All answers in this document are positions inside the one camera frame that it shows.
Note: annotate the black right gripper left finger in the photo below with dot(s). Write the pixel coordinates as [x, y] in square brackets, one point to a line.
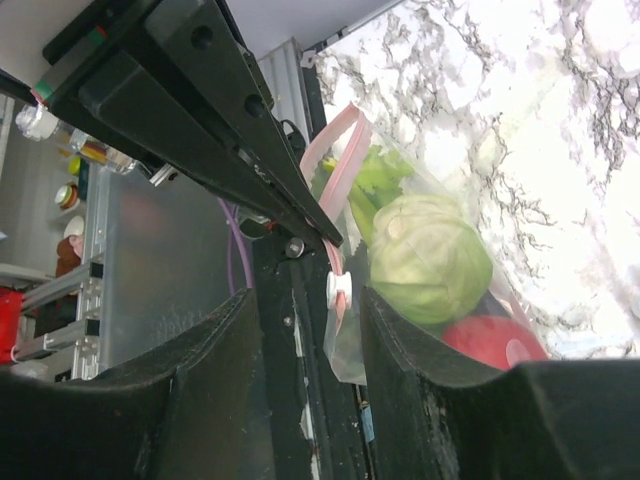
[191, 408]

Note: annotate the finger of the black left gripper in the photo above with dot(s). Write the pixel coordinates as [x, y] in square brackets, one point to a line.
[173, 82]

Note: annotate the green cabbage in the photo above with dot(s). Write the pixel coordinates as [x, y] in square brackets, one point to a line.
[426, 261]

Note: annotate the pale green celery stalk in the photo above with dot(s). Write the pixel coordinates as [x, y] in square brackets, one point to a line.
[376, 185]

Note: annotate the white bag zipper slider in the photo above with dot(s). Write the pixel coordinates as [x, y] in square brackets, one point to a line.
[339, 290]

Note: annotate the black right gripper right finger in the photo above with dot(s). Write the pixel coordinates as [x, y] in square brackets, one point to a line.
[438, 414]

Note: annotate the clear zip top bag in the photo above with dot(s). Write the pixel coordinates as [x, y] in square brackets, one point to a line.
[476, 198]

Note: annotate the red tomato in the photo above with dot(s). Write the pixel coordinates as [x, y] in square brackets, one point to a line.
[500, 342]

